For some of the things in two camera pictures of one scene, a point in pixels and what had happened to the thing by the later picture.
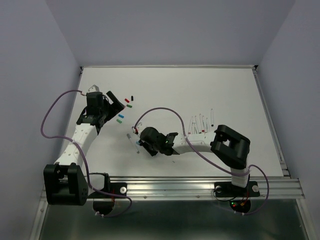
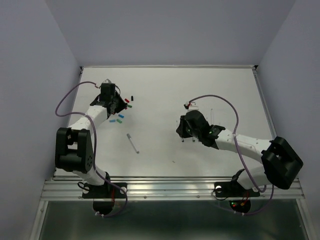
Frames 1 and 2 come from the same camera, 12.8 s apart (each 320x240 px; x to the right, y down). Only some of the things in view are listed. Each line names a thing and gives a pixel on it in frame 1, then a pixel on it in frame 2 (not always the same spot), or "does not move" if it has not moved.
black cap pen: x=212 y=125 does not move
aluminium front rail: x=170 y=187 does not move
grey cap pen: x=128 y=136 does not move
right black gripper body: x=152 y=150 to x=194 y=133
